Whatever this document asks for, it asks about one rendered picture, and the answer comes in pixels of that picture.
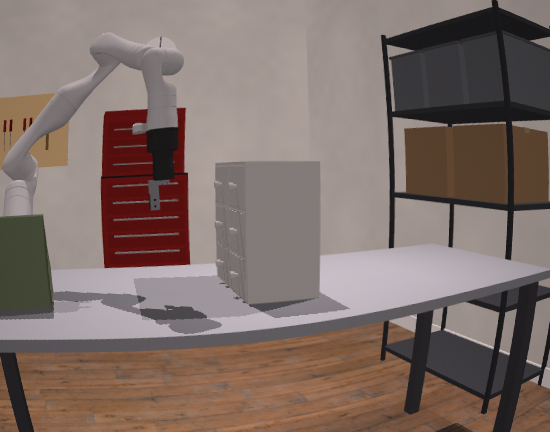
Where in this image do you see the white chest of drawers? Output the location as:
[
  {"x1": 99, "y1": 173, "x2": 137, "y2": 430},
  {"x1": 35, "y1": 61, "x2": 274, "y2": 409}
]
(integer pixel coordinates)
[{"x1": 215, "y1": 161, "x2": 320, "y2": 304}]

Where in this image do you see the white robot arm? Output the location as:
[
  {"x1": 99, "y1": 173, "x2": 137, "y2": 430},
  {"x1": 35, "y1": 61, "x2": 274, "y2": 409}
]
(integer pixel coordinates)
[{"x1": 2, "y1": 32, "x2": 184, "y2": 216}]

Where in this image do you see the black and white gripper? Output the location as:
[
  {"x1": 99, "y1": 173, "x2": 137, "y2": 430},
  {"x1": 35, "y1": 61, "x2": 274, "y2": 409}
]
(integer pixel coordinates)
[{"x1": 132, "y1": 106, "x2": 179, "y2": 211}]

